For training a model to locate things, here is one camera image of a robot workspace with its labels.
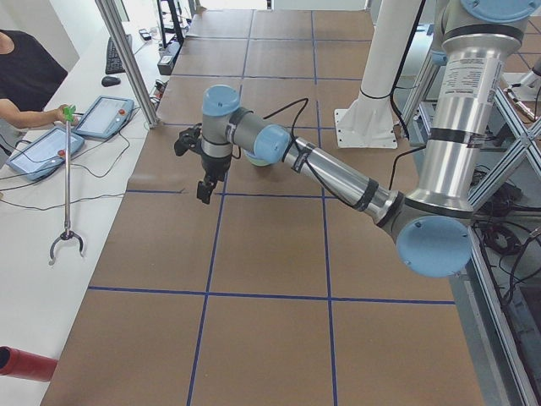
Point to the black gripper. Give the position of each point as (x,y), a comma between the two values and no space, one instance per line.
(215,166)

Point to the person's forearm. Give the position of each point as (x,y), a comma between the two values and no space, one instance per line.
(26,119)

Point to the green bowl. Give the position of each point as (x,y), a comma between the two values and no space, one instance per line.
(254,160)

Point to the person's hand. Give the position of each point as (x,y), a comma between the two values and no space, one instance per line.
(63,116)

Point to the blue teach pendant tablet far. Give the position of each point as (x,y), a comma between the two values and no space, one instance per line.
(104,118)

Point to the blue teach pendant tablet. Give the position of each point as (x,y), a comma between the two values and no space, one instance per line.
(42,157)
(104,118)

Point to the black computer mouse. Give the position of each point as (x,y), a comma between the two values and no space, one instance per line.
(109,81)

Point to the black keyboard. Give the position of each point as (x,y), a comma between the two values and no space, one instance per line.
(114,64)

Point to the grabber reacher tool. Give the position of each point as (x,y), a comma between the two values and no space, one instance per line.
(67,233)

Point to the blue teach pendant tablet near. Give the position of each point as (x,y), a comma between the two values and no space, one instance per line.
(42,157)

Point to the person in black shirt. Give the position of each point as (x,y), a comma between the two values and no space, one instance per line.
(30,75)

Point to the red cylinder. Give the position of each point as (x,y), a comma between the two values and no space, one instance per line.
(24,365)

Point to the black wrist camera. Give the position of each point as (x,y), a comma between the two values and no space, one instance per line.
(189,140)

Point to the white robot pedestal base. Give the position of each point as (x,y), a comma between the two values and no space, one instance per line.
(368,122)

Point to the aluminium frame post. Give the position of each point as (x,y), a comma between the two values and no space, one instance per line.
(113,23)

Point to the aluminium frame rail right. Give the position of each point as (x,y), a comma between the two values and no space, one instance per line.
(504,340)

